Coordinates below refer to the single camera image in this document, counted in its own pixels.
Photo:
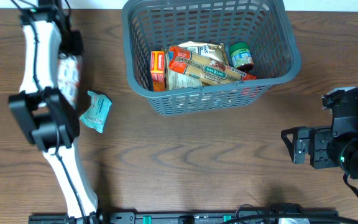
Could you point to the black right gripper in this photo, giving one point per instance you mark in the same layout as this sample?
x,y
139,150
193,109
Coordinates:
x,y
319,147

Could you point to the Kleenex tissue multipack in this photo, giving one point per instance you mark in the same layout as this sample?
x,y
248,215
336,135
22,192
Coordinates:
x,y
69,76

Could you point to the green wet wipes packet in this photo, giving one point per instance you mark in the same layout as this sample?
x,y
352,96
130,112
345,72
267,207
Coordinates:
x,y
96,115

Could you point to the grey plastic basket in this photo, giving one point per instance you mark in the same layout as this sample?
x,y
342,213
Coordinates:
x,y
156,25

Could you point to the orange Redoxon box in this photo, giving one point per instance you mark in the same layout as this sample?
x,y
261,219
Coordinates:
x,y
157,70

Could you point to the green lid jar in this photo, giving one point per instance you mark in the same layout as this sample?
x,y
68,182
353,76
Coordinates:
x,y
241,56

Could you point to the brown gold snack bag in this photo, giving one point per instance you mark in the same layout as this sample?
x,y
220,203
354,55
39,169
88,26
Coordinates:
x,y
214,51

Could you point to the San Remo spaghetti packet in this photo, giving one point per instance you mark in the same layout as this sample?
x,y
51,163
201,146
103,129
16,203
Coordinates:
x,y
205,69

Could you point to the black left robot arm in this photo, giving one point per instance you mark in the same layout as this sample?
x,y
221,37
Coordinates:
x,y
45,116

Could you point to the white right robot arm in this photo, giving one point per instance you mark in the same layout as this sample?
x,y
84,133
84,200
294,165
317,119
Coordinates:
x,y
335,145

